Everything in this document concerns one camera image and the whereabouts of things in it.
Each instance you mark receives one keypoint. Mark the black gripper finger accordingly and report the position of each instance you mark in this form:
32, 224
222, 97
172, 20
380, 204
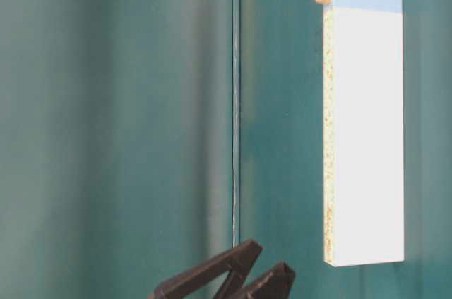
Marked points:
236, 262
276, 283

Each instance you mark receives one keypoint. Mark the white laminated particle board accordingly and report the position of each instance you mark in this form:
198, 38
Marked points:
363, 136

